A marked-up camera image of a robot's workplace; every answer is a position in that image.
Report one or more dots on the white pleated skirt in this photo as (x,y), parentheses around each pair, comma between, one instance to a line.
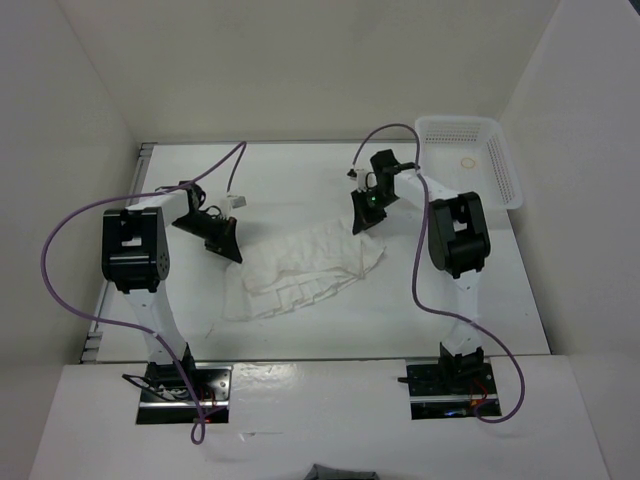
(286,273)

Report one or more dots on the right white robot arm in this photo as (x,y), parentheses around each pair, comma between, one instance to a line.
(453,233)

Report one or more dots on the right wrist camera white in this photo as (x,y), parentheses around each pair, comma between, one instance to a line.
(365,179)

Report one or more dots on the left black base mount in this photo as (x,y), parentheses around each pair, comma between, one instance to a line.
(169,405)

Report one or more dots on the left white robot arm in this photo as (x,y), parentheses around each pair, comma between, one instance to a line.
(169,357)

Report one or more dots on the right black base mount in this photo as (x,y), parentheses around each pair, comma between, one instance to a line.
(432,395)

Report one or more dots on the white perforated plastic basket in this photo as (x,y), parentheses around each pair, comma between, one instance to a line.
(469,153)

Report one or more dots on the dark object bottom edge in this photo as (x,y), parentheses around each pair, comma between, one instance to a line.
(320,472)

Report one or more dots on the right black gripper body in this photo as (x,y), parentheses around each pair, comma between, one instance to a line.
(377,197)

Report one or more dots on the orange rubber band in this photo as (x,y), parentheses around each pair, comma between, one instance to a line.
(468,163)

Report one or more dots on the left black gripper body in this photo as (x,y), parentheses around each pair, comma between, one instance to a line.
(202,225)

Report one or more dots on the aluminium table rail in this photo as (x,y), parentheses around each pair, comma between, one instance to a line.
(130,240)

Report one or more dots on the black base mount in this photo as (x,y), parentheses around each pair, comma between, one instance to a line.
(169,405)
(432,395)

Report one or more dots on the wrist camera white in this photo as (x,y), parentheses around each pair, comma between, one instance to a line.
(230,203)
(365,179)

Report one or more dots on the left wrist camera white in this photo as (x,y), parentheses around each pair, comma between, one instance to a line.
(230,203)

